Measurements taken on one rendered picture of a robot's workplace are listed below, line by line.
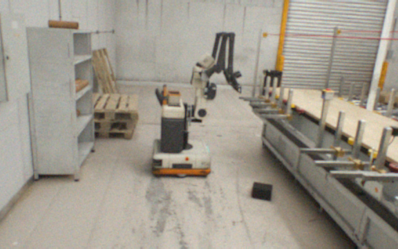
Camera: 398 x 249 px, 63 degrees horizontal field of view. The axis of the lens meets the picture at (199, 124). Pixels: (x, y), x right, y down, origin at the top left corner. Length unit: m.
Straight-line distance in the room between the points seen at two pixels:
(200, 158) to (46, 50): 1.90
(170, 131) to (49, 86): 1.29
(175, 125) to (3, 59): 1.77
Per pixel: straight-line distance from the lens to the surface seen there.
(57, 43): 3.43
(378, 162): 2.27
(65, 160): 3.68
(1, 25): 2.60
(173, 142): 3.61
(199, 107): 3.69
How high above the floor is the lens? 1.60
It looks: 16 degrees down
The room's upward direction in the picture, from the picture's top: 4 degrees clockwise
